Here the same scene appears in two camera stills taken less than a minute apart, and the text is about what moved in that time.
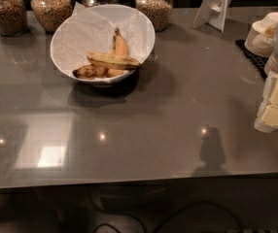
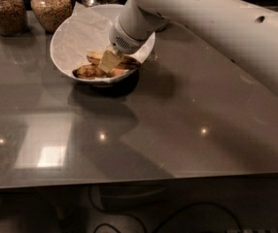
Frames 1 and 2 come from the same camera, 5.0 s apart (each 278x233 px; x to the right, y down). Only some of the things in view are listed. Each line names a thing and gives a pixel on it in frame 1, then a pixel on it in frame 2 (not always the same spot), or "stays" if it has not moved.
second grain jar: [51, 7] stays
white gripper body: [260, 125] to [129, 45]
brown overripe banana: [90, 72] stays
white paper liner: [86, 31] stays
